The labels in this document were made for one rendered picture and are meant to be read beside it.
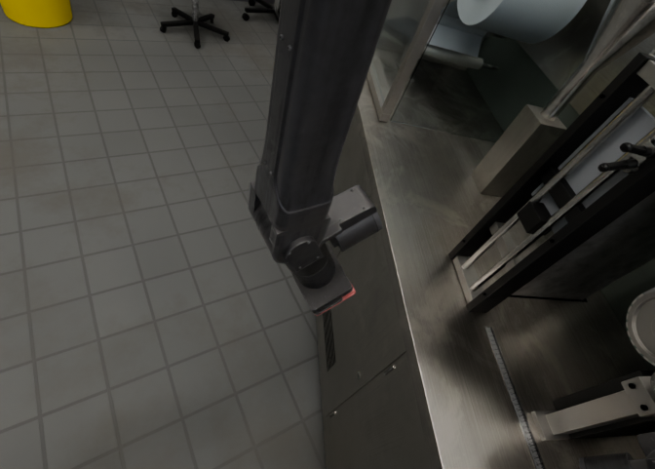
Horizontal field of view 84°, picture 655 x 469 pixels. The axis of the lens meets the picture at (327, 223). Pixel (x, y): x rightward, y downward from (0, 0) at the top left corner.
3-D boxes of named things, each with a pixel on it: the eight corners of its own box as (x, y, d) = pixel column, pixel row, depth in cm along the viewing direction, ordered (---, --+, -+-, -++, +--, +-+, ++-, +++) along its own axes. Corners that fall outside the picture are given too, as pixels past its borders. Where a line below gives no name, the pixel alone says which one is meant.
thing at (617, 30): (461, 167, 120) (607, -26, 78) (496, 174, 124) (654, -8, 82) (476, 199, 112) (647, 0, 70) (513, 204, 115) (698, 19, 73)
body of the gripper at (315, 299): (321, 235, 56) (311, 213, 49) (354, 291, 51) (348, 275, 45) (284, 255, 56) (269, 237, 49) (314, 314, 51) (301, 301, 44)
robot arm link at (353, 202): (248, 189, 39) (282, 255, 35) (342, 137, 39) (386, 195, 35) (281, 234, 49) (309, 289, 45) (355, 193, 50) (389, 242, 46)
